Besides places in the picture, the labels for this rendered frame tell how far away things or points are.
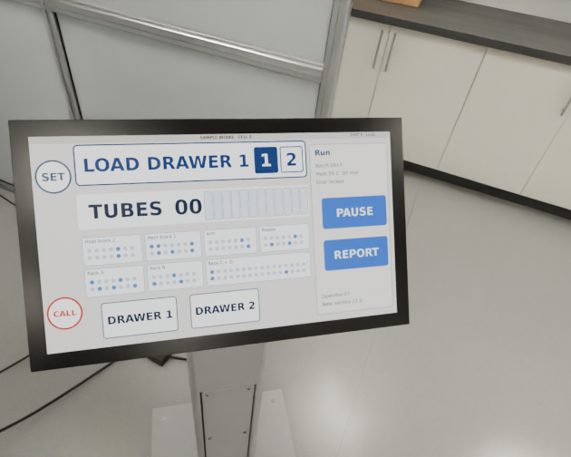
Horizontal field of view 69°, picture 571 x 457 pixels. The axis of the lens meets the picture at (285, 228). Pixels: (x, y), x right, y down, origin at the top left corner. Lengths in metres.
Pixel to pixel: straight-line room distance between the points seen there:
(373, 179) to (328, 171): 0.07
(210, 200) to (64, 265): 0.20
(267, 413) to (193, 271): 1.05
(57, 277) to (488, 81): 2.30
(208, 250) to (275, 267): 0.10
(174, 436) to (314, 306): 1.02
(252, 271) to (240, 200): 0.10
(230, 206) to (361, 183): 0.19
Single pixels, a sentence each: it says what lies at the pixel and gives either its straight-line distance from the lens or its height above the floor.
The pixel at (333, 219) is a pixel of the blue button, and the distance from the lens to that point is 0.59.
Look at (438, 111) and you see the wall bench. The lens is 2.62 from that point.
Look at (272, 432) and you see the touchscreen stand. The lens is 1.54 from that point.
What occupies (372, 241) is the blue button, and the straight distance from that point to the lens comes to 0.62.
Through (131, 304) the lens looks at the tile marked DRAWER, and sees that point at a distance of 0.58.
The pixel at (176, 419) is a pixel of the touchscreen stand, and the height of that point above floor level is 0.04.
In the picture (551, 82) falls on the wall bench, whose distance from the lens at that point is 2.57.
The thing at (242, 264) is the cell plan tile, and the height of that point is 1.05.
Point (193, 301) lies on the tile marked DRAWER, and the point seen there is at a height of 1.01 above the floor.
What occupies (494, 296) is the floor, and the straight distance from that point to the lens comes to 2.25.
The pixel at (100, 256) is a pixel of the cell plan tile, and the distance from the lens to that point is 0.57.
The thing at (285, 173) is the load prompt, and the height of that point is 1.14.
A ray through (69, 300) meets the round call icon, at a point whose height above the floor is 1.03.
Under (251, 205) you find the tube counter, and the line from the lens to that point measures 0.56.
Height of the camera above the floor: 1.47
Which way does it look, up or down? 42 degrees down
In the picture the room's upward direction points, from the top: 8 degrees clockwise
